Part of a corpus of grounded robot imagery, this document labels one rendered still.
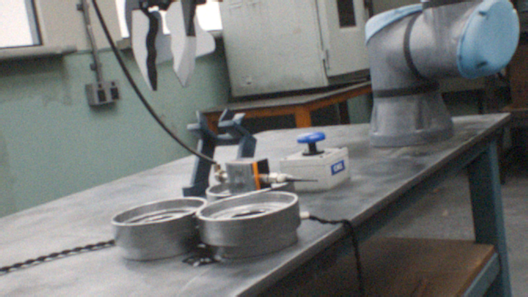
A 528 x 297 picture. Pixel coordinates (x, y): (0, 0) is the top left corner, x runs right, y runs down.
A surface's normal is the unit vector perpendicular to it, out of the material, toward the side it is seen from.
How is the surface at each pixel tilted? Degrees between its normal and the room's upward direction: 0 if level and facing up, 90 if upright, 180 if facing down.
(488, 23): 97
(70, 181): 90
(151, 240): 90
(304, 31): 90
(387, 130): 73
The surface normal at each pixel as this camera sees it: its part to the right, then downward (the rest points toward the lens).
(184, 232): 0.56, 0.03
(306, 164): -0.55, 0.20
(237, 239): -0.19, 0.17
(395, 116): -0.54, -0.11
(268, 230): 0.36, 0.07
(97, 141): 0.83, -0.04
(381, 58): -0.79, 0.23
